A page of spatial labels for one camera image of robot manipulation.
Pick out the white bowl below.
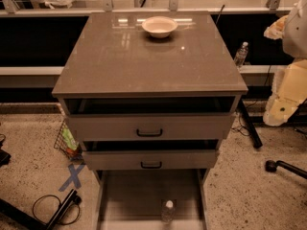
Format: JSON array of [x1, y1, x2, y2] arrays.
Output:
[[142, 16, 177, 38]]

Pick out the middle grey drawer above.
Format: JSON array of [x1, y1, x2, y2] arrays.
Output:
[[83, 140, 219, 171]]

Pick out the black chair caster leg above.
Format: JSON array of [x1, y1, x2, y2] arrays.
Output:
[[265, 160, 307, 179]]

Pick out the clear water bottle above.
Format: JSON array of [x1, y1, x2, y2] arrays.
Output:
[[161, 200, 176, 223]]

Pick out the top grey drawer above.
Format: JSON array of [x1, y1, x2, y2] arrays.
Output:
[[61, 96, 238, 142]]

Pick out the black cable loop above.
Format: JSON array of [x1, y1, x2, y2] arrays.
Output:
[[32, 194, 83, 226]]

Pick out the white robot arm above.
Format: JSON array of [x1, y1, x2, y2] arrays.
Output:
[[263, 0, 307, 127]]

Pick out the grey drawer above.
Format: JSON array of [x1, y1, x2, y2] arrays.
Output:
[[61, 96, 238, 142], [83, 140, 219, 171]]

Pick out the long grey bench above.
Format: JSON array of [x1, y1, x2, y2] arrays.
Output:
[[0, 65, 286, 88]]

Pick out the black drawer handle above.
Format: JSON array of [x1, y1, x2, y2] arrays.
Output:
[[140, 161, 162, 170], [136, 128, 163, 137]]

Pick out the black table leg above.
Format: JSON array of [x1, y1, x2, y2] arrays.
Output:
[[238, 100, 263, 149]]

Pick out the blue tape cross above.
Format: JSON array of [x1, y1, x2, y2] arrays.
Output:
[[59, 163, 85, 192]]

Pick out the background water bottle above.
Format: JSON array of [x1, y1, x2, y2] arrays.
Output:
[[234, 42, 248, 67]]

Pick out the green packet in basket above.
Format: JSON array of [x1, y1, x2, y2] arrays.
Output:
[[62, 127, 79, 150]]

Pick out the black middle drawer handle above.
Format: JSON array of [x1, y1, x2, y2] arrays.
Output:
[[140, 161, 162, 170]]

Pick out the black stand leg left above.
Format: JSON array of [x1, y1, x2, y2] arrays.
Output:
[[0, 190, 82, 230]]

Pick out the grey drawer cabinet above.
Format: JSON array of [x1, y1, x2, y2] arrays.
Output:
[[51, 11, 249, 230]]

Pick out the black top drawer handle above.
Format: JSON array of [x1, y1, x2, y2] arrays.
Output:
[[136, 128, 163, 137]]

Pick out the bottom open drawer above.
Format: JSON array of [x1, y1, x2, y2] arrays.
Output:
[[93, 170, 209, 230]]

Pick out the wire basket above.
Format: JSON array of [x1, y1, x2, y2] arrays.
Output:
[[54, 122, 83, 161]]

